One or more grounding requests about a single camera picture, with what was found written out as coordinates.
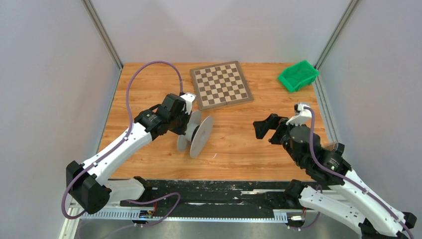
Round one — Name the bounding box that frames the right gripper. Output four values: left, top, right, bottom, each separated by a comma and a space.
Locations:
252, 113, 303, 166

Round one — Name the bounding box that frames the grey cable spool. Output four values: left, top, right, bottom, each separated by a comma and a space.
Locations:
177, 111, 214, 158

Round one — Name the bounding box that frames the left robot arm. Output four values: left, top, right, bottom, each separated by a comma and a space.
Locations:
65, 93, 196, 214

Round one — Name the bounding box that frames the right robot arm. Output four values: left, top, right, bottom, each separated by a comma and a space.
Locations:
253, 114, 417, 239

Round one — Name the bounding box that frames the wooden chessboard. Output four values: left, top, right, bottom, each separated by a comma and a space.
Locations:
190, 61, 254, 111

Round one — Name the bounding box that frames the green plastic bin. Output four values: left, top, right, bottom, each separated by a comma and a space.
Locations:
277, 60, 319, 93

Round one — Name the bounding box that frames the brown black corner device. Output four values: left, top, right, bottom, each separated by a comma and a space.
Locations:
322, 142, 345, 158

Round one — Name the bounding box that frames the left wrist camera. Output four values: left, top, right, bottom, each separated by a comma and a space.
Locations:
180, 92, 196, 115

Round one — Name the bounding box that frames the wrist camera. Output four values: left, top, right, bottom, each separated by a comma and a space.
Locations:
286, 103, 312, 126
180, 92, 196, 115

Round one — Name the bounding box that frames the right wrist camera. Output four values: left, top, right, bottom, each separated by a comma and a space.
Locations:
286, 103, 312, 126

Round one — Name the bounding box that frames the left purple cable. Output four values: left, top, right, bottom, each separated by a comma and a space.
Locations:
61, 60, 184, 221

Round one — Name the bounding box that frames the purple cable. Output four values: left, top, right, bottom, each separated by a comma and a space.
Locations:
61, 60, 184, 221
303, 106, 415, 239

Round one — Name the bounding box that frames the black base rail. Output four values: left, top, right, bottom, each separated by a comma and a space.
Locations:
74, 179, 330, 223

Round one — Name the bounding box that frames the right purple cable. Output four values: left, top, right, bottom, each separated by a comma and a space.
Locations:
303, 106, 415, 239

